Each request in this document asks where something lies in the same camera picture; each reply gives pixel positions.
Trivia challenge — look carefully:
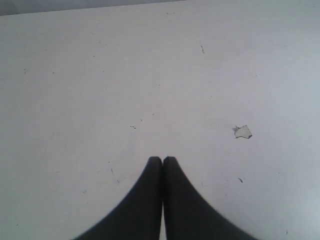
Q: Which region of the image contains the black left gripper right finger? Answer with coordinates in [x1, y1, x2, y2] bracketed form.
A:
[162, 156, 254, 240]

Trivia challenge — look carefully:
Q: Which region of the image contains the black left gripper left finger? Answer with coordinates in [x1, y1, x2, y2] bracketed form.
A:
[79, 156, 163, 240]

